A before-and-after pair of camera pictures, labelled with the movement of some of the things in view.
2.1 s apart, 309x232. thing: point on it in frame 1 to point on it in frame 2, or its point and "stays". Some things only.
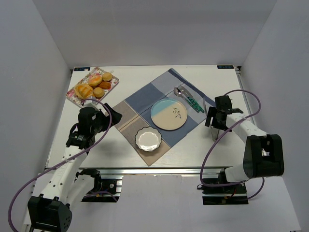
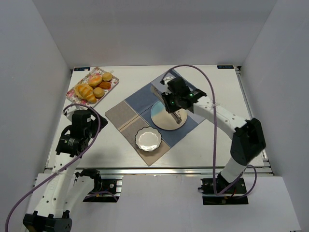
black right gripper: (215, 118) to (165, 99)
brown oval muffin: (105, 85) stays
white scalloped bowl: (147, 138) stays
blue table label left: (81, 68) stays
